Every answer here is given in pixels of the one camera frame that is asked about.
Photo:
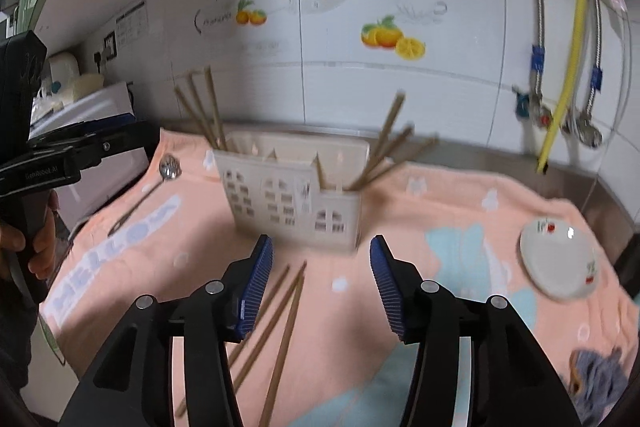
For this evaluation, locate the white kitchen appliance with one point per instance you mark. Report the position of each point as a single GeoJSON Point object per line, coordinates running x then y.
{"type": "Point", "coordinates": [64, 67]}

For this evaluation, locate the cream plastic utensil holder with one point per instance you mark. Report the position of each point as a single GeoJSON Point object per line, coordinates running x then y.
{"type": "Point", "coordinates": [260, 167]}

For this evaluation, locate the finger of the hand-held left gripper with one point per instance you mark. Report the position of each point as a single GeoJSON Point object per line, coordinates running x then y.
{"type": "Point", "coordinates": [115, 123]}
{"type": "Point", "coordinates": [125, 139]}

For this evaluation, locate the black wall socket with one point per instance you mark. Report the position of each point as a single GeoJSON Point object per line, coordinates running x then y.
{"type": "Point", "coordinates": [109, 44]}

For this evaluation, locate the cream plastic container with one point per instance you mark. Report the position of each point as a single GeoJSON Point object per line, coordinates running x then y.
{"type": "Point", "coordinates": [87, 87]}

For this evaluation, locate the metal skimmer spoon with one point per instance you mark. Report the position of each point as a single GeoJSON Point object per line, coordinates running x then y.
{"type": "Point", "coordinates": [169, 167]}

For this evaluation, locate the grey knitted cloth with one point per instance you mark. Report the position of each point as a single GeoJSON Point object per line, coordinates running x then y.
{"type": "Point", "coordinates": [600, 382]}

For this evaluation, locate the printed wall label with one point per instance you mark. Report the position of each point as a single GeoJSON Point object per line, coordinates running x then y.
{"type": "Point", "coordinates": [132, 19]}

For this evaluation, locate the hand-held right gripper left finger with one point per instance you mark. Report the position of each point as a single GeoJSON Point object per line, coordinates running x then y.
{"type": "Point", "coordinates": [255, 287]}

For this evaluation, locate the person's left hand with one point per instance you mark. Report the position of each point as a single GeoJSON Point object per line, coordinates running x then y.
{"type": "Point", "coordinates": [45, 247]}

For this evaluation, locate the metal water valve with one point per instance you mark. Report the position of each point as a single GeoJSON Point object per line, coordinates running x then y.
{"type": "Point", "coordinates": [585, 129]}

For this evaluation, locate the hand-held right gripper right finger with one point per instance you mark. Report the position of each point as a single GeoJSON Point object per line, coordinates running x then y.
{"type": "Point", "coordinates": [390, 292]}

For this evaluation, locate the white floral bowl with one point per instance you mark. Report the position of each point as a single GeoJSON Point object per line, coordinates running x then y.
{"type": "Point", "coordinates": [555, 257]}

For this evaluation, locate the clear plastic tube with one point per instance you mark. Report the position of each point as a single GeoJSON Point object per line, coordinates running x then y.
{"type": "Point", "coordinates": [624, 72]}

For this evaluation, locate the white wall socket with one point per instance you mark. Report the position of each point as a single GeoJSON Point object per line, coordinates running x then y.
{"type": "Point", "coordinates": [98, 62]}

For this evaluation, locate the white microwave oven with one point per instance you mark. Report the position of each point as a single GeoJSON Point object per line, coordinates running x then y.
{"type": "Point", "coordinates": [110, 102]}

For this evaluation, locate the pink printed towel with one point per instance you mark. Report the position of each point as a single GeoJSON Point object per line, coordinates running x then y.
{"type": "Point", "coordinates": [450, 217]}

